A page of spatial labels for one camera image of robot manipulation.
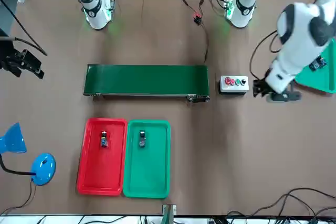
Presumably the grey push-button control box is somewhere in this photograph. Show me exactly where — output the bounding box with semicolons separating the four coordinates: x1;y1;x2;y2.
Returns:
218;75;249;95

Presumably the green belt conveyor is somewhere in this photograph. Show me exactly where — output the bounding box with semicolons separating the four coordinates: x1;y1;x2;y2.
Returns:
83;63;211;103

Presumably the red-capped push-button part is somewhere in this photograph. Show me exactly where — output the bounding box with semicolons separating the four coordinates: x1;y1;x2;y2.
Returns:
99;130;110;148

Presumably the aluminium frame post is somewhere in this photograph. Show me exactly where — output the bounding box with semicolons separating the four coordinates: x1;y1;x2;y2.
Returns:
162;204;177;224

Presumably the black cable with plug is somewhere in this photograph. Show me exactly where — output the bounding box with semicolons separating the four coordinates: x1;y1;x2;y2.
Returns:
195;0;205;17

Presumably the red plastic tray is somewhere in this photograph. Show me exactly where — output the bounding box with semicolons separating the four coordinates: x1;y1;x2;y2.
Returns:
76;118;129;196

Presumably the black desk cable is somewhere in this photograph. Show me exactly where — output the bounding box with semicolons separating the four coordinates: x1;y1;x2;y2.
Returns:
225;187;336;221

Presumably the red black conveyor cable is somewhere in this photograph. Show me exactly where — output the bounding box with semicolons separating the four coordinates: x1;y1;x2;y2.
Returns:
201;22;210;65

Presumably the blue desk lamp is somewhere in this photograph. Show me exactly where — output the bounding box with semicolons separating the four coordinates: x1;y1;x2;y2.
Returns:
0;122;56;186

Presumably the thin black red cable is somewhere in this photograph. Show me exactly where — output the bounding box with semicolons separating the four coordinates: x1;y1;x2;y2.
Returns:
176;0;196;16

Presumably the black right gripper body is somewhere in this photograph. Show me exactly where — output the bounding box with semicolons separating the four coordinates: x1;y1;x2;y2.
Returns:
0;50;26;78

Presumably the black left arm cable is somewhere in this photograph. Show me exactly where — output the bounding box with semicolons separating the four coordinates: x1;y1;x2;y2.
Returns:
249;30;283;80

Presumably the green-capped push-button part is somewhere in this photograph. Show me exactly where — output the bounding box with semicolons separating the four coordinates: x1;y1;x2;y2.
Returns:
138;130;147;149
309;55;329;72

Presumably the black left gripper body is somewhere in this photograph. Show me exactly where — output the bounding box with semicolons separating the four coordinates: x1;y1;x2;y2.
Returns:
259;79;275;96

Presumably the green plastic tray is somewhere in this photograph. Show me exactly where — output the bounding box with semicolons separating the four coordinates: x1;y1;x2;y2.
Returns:
122;120;172;199
295;39;336;94

